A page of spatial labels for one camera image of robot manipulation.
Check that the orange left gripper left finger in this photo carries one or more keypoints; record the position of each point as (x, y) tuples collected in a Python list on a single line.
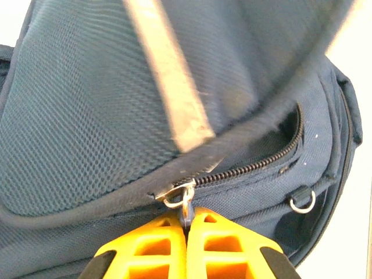
[(151, 255)]

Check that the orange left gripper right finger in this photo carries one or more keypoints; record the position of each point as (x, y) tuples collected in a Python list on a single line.
[(226, 255)]

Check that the navy blue backpack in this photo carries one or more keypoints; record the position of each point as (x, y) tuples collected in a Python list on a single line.
[(87, 116)]

